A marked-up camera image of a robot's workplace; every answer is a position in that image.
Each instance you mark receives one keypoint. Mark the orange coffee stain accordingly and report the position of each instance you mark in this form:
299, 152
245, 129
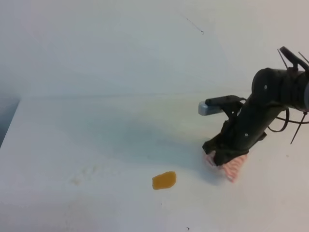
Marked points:
164, 181

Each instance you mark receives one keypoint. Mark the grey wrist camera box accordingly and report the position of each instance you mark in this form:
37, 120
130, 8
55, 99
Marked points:
207, 110

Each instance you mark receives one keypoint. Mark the pink white striped rag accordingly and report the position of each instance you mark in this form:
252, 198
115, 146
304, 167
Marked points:
229, 170

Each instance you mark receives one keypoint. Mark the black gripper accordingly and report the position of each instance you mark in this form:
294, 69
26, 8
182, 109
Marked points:
245, 131

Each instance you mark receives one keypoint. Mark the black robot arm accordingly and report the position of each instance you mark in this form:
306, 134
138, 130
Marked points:
273, 91

